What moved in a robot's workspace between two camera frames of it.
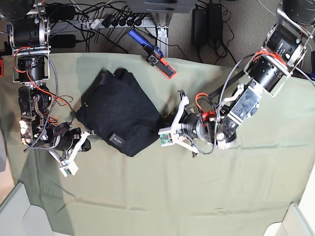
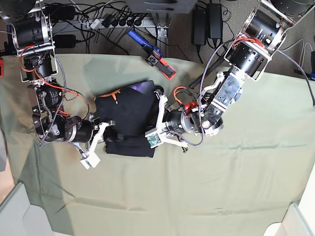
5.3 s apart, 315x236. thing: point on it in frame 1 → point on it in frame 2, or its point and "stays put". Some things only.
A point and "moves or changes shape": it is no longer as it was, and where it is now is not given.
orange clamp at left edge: [1, 68] stays put
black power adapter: [64, 41] stays put
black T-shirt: [118, 109] moves or changes shape
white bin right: [294, 223] stays put
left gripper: [66, 145] → [79, 131]
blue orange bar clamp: [155, 55] stays put
